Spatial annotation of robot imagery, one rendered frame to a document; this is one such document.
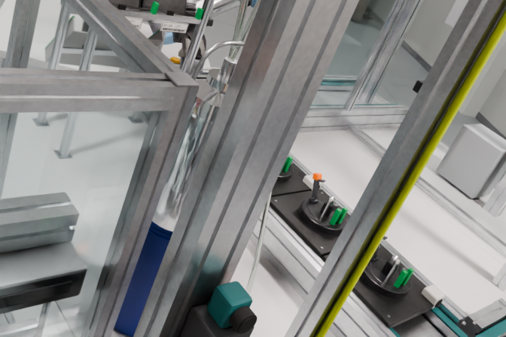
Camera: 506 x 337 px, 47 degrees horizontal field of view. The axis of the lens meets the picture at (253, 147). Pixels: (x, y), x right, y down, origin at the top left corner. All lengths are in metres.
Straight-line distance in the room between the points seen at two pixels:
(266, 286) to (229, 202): 0.86
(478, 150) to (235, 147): 1.99
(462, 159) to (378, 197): 1.62
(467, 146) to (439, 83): 1.66
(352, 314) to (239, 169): 0.85
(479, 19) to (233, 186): 0.43
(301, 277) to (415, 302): 0.29
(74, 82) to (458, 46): 0.56
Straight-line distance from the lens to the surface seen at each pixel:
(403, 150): 0.96
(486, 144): 2.54
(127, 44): 0.74
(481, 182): 2.57
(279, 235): 1.58
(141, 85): 0.63
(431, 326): 1.65
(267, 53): 0.60
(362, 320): 1.45
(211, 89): 1.00
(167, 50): 2.71
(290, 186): 1.77
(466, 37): 0.91
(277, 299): 1.53
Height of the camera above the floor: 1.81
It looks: 26 degrees down
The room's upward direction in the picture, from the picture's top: 23 degrees clockwise
